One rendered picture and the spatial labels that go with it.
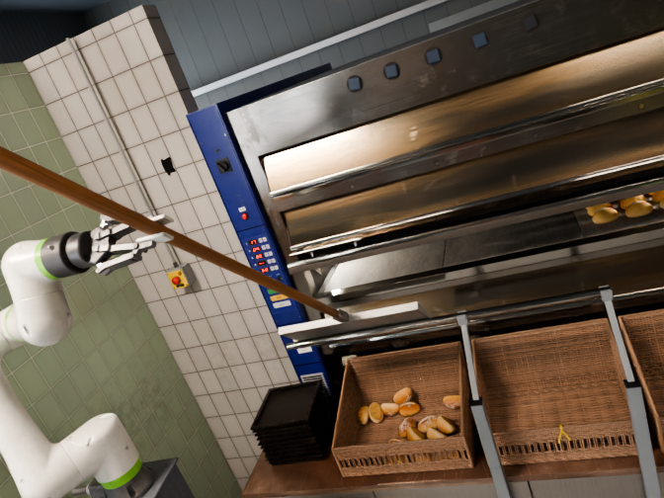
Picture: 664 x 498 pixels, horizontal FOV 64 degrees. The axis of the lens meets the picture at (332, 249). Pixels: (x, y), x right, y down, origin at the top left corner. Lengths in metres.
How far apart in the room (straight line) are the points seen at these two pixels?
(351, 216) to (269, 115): 0.54
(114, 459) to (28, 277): 0.65
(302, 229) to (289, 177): 0.24
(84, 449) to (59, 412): 0.82
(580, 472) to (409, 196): 1.19
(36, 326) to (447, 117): 1.55
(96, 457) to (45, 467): 0.12
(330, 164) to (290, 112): 0.26
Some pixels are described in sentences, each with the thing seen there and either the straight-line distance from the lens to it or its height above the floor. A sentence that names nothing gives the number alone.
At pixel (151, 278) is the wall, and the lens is 2.83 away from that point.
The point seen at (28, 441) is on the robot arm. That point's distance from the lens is 1.71.
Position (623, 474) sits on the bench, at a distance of 2.22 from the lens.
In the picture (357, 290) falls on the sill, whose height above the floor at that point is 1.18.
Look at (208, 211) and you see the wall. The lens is 2.51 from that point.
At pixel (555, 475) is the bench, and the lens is 2.21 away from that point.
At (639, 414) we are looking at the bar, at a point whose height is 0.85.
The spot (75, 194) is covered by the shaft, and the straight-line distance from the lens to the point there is 0.97.
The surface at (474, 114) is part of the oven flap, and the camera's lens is 2.13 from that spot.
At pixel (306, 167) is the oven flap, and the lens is 2.27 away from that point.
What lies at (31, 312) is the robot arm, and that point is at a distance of 1.31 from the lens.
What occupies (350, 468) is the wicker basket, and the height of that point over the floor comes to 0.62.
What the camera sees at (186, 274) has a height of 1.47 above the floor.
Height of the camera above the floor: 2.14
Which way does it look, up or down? 18 degrees down
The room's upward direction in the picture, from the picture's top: 20 degrees counter-clockwise
